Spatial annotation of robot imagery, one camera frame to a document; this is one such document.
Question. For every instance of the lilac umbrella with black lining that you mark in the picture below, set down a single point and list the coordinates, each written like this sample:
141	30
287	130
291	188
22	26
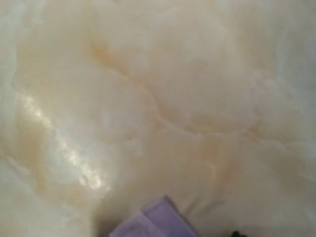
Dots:
161	219

